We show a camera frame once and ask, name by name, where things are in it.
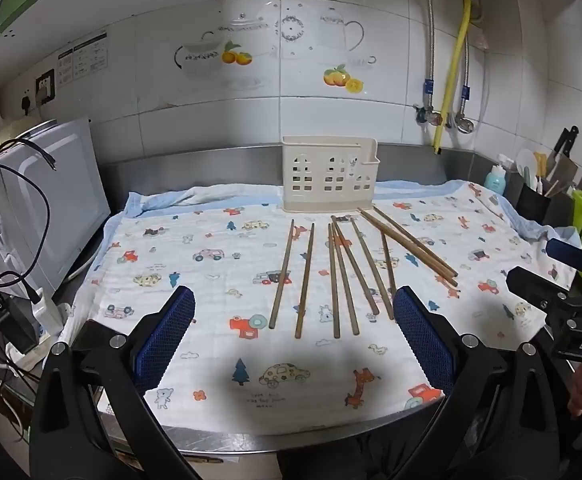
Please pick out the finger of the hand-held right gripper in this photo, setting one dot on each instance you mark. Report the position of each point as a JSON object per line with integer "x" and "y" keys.
{"x": 536, "y": 284}
{"x": 568, "y": 255}

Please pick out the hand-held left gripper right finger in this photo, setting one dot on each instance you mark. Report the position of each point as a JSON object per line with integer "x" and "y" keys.
{"x": 423, "y": 340}

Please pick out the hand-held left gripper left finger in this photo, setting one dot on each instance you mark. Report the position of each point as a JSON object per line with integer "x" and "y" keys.
{"x": 167, "y": 340}

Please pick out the wooden chopstick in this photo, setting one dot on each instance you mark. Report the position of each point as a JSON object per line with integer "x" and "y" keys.
{"x": 388, "y": 260}
{"x": 373, "y": 270}
{"x": 333, "y": 280}
{"x": 416, "y": 241}
{"x": 408, "y": 247}
{"x": 355, "y": 265}
{"x": 438, "y": 265}
{"x": 347, "y": 290}
{"x": 305, "y": 280}
{"x": 282, "y": 275}

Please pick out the beige plastic utensil holder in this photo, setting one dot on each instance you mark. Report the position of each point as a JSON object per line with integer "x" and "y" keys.
{"x": 331, "y": 170}

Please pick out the person's right hand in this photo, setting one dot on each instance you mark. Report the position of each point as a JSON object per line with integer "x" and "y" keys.
{"x": 580, "y": 390}

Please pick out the black utensil container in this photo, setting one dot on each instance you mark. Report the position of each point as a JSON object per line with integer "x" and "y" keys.
{"x": 532, "y": 202}

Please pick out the cartoon printed white cloth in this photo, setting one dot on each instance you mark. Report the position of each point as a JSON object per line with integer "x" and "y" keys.
{"x": 211, "y": 280}

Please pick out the steel cleaver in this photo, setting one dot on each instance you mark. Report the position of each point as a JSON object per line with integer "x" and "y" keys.
{"x": 561, "y": 172}

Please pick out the white spatula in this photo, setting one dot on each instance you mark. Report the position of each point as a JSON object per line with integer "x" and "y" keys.
{"x": 525, "y": 162}

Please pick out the blue soap pump bottle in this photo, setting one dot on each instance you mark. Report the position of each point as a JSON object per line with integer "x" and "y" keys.
{"x": 496, "y": 177}

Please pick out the white power strip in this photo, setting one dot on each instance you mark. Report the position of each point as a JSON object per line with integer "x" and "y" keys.
{"x": 41, "y": 320}

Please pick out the person's dark clothing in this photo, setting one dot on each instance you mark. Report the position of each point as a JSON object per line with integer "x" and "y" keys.
{"x": 351, "y": 460}

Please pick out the black power adapter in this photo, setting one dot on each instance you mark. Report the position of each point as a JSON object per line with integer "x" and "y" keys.
{"x": 16, "y": 327}

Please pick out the metal water valve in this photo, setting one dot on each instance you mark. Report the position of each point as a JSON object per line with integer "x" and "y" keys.
{"x": 463, "y": 122}
{"x": 428, "y": 116}

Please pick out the white microwave oven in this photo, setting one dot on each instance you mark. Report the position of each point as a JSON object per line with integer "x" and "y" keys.
{"x": 46, "y": 210}

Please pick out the black wall socket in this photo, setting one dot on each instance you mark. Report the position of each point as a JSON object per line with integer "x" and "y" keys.
{"x": 45, "y": 87}

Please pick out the wall notice sticker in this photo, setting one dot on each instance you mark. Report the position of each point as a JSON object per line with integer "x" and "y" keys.
{"x": 82, "y": 59}

